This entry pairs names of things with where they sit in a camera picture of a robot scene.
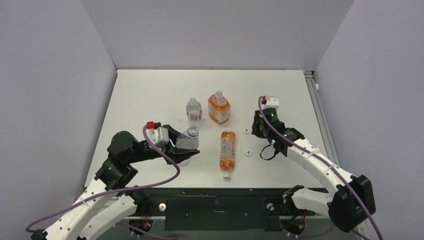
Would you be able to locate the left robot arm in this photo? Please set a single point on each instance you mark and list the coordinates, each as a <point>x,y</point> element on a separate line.
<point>107,199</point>

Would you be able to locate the aluminium frame rail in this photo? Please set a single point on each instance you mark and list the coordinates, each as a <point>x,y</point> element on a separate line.
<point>313,89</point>

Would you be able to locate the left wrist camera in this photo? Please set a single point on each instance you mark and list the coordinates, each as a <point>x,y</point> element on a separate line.
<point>157,134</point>

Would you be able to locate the slim orange drink bottle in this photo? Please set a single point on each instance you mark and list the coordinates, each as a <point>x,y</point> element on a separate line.
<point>227,154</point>

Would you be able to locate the clear water bottle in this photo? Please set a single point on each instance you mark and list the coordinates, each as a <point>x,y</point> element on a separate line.
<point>194,112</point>

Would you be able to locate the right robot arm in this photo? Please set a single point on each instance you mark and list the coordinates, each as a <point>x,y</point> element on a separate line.
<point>348,200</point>

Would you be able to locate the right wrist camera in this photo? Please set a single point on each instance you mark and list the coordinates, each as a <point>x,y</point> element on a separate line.
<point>269,102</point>

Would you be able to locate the blue cap pepsi bottle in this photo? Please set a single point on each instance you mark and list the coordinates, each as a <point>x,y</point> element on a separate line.
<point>189,139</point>

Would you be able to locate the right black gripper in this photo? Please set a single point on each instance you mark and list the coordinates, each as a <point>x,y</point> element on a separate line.
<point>260,126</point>

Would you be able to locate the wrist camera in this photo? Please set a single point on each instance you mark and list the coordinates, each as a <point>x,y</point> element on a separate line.
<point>269,102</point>
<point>157,134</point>

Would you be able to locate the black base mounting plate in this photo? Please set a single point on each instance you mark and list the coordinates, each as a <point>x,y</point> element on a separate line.
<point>213,209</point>

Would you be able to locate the wide orange drink bottle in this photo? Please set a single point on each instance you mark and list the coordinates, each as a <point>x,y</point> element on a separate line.
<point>219,108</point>

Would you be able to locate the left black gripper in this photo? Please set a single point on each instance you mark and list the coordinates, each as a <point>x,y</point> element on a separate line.
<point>176,154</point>

